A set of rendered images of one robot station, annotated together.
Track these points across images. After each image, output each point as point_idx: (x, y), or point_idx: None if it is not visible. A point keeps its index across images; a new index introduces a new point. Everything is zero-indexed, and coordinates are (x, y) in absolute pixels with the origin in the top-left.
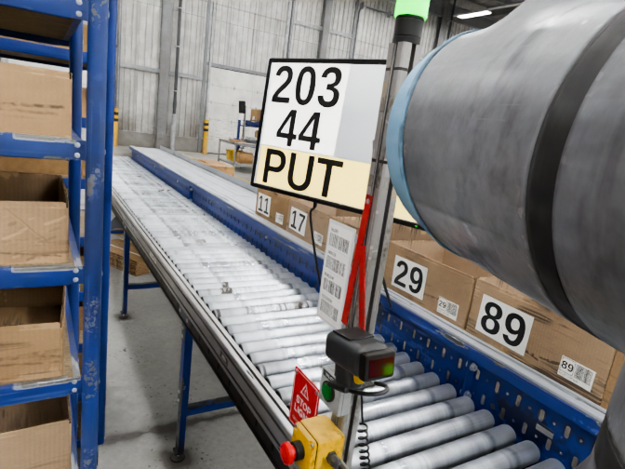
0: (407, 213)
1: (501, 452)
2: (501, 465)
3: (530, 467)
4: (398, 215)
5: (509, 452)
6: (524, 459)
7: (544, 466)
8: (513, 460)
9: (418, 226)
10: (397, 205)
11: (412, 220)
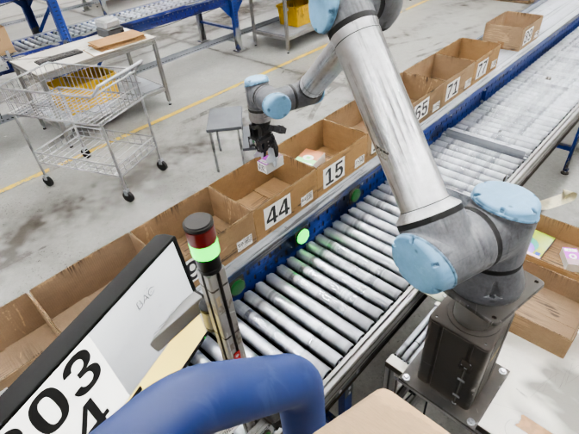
0: (196, 340)
1: (200, 360)
2: (209, 361)
3: (208, 346)
4: (193, 348)
5: (198, 356)
6: (198, 350)
7: (205, 338)
8: (202, 355)
9: (205, 336)
10: (189, 345)
11: (200, 338)
